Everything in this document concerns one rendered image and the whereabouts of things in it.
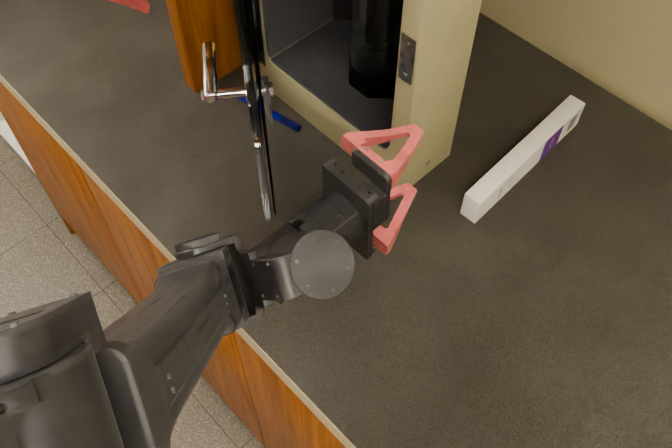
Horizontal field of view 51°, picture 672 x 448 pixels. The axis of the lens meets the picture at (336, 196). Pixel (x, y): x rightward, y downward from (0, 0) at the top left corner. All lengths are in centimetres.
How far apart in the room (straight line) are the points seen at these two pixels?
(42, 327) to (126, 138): 89
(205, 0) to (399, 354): 58
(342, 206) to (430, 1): 25
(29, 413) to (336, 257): 37
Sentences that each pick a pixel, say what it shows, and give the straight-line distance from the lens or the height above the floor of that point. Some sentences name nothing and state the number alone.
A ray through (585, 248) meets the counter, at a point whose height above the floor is 94.
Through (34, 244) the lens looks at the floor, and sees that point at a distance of 227.
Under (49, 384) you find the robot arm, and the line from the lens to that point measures 25.
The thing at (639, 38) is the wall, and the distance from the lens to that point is 121.
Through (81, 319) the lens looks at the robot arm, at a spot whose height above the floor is 153.
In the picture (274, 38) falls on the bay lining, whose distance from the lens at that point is 110.
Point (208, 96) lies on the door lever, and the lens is 80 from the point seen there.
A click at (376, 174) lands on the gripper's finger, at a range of 64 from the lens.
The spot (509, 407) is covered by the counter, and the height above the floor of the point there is 94.
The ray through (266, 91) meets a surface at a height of 120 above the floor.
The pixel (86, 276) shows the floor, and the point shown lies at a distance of 216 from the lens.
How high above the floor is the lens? 178
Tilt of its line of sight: 54 degrees down
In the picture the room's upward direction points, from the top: straight up
